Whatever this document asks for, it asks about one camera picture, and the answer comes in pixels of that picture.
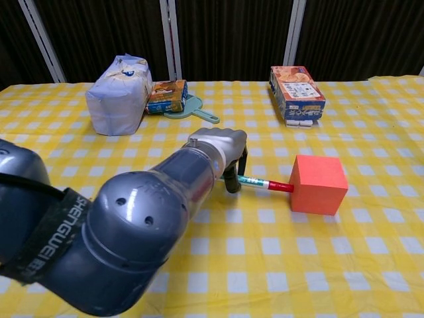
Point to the yellow white checkered tablecloth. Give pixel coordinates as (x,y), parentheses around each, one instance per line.
(265,265)

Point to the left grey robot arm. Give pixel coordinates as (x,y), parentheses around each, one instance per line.
(132,215)

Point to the orange cube block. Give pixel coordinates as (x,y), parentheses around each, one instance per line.
(318,189)

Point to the black pleated curtain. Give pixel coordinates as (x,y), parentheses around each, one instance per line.
(232,33)

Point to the white segmented plastic pack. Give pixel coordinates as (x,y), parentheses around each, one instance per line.
(299,124)

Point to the small orange blue carton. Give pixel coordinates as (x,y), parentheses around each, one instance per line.
(167,97)

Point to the white blue paper bag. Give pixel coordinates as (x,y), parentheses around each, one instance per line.
(114,102)

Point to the green marker red cap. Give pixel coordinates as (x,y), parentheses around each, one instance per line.
(258,182)

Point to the orange biscuit box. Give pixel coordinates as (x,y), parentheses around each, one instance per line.
(298,92)

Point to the teal plastic scoop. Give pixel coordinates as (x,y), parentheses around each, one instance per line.
(189,107)

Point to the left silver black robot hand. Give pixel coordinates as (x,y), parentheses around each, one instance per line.
(222,139)

